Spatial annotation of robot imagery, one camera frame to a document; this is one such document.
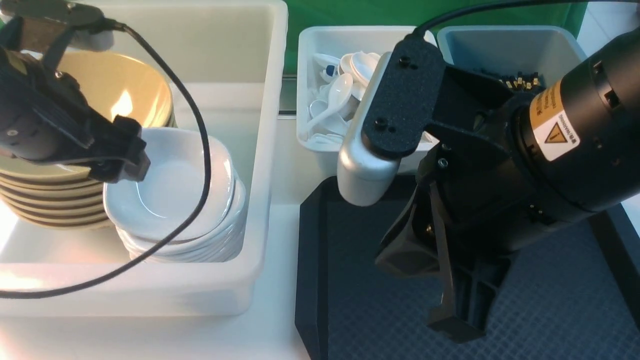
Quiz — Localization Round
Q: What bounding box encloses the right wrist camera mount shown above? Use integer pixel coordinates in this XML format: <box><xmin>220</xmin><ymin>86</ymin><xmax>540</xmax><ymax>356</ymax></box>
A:
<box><xmin>336</xmin><ymin>33</ymin><xmax>447</xmax><ymax>207</ymax></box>

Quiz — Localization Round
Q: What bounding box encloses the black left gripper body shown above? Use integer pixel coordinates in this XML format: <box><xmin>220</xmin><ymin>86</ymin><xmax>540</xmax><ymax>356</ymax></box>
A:
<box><xmin>1</xmin><ymin>48</ymin><xmax>115</xmax><ymax>165</ymax></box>

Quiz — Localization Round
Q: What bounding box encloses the black right camera cable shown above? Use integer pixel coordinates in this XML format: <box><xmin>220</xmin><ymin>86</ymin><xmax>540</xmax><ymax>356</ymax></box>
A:
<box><xmin>412</xmin><ymin>0</ymin><xmax>640</xmax><ymax>38</ymax></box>

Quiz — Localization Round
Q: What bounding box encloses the teal plastic chopstick bin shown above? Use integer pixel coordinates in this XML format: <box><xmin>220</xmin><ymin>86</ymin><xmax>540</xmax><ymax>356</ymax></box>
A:
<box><xmin>436</xmin><ymin>25</ymin><xmax>587</xmax><ymax>87</ymax></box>

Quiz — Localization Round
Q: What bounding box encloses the white plastic spoon bin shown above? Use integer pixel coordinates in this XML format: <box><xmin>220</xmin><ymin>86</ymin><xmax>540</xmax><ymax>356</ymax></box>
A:
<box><xmin>295</xmin><ymin>26</ymin><xmax>413</xmax><ymax>176</ymax></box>

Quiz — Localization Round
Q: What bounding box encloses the bundle of black chopsticks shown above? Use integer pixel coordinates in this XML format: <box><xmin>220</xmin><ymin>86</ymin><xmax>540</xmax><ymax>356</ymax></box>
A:
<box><xmin>477</xmin><ymin>68</ymin><xmax>546</xmax><ymax>94</ymax></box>

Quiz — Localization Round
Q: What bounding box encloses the black plastic serving tray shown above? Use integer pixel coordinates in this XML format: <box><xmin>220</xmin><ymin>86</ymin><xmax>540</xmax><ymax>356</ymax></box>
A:
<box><xmin>294</xmin><ymin>175</ymin><xmax>640</xmax><ymax>360</ymax></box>

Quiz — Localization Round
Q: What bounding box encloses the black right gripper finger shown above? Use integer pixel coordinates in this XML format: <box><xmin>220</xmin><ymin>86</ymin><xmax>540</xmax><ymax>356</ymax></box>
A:
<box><xmin>428</xmin><ymin>182</ymin><xmax>481</xmax><ymax>341</ymax></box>
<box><xmin>452</xmin><ymin>251</ymin><xmax>514</xmax><ymax>344</ymax></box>

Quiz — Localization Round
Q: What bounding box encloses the large white plastic tub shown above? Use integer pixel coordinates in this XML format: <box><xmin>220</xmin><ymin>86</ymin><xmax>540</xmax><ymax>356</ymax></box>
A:
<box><xmin>0</xmin><ymin>0</ymin><xmax>288</xmax><ymax>318</ymax></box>

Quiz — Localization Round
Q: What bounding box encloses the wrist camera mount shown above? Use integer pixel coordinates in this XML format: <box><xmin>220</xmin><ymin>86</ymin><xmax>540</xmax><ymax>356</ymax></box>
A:
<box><xmin>336</xmin><ymin>33</ymin><xmax>447</xmax><ymax>207</ymax></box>
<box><xmin>1</xmin><ymin>0</ymin><xmax>115</xmax><ymax>54</ymax></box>

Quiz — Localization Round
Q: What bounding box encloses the stack of white dishes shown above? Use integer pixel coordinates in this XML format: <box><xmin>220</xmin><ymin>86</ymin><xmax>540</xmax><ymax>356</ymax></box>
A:
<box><xmin>103</xmin><ymin>127</ymin><xmax>247</xmax><ymax>265</ymax></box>

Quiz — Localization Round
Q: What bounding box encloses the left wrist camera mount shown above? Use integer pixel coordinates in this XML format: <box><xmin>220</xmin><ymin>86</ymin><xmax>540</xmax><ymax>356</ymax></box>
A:
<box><xmin>1</xmin><ymin>0</ymin><xmax>115</xmax><ymax>54</ymax></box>

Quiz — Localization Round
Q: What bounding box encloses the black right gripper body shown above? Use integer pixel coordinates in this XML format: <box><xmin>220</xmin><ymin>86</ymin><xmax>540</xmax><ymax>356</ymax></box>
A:
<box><xmin>375</xmin><ymin>64</ymin><xmax>566</xmax><ymax>278</ymax></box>

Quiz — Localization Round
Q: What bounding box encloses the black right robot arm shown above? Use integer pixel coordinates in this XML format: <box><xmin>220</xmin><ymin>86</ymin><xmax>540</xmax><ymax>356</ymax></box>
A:
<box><xmin>362</xmin><ymin>29</ymin><xmax>639</xmax><ymax>344</ymax></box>

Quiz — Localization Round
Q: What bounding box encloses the pile of white spoons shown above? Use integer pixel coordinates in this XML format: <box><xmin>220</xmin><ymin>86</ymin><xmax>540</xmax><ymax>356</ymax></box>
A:
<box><xmin>297</xmin><ymin>51</ymin><xmax>381</xmax><ymax>145</ymax></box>

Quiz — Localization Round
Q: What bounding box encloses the stack of beige bowls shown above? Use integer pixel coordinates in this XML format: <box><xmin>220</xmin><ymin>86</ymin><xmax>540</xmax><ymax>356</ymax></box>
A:
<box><xmin>0</xmin><ymin>50</ymin><xmax>176</xmax><ymax>230</ymax></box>

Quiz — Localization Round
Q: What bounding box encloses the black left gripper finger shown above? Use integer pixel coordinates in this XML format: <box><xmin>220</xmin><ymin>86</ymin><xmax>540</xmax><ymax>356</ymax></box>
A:
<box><xmin>87</xmin><ymin>115</ymin><xmax>151</xmax><ymax>183</ymax></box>

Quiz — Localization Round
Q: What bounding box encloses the small white square dish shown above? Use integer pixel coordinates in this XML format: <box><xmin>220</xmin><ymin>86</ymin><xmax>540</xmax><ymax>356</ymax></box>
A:
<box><xmin>103</xmin><ymin>127</ymin><xmax>246</xmax><ymax>242</ymax></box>

